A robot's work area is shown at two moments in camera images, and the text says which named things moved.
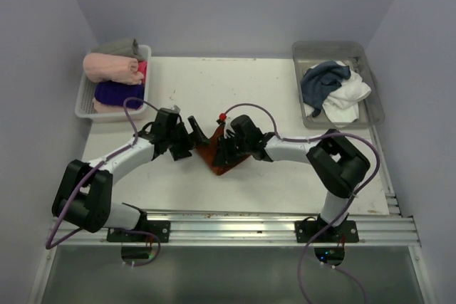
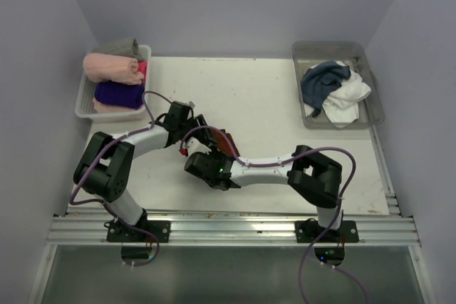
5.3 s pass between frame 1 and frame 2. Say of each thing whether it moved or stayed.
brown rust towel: moved
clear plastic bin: stayed
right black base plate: stayed
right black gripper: moved
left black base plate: stayed
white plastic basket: stayed
